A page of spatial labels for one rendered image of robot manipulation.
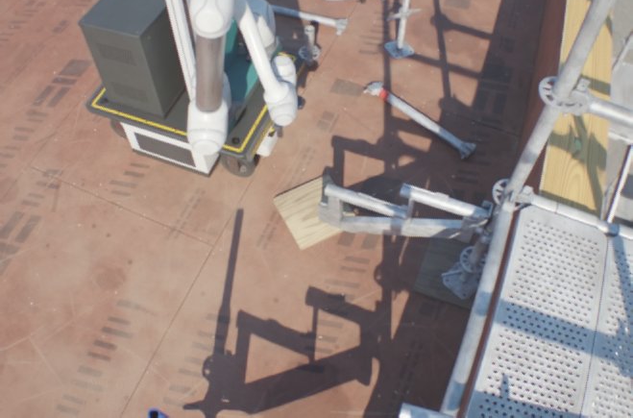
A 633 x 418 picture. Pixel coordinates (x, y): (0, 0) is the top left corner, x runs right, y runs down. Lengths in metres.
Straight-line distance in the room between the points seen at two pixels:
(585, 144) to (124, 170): 2.19
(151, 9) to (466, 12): 2.18
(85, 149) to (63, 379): 1.26
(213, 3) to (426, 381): 1.66
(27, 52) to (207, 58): 2.23
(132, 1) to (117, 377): 1.62
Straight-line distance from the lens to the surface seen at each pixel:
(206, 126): 2.07
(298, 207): 2.58
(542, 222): 1.83
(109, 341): 2.49
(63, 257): 2.75
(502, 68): 3.42
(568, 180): 2.05
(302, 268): 2.45
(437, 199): 1.99
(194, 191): 2.72
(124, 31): 2.31
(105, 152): 3.02
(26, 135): 3.33
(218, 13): 1.66
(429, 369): 2.34
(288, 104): 2.04
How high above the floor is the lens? 2.22
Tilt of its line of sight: 56 degrees down
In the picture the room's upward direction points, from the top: straight up
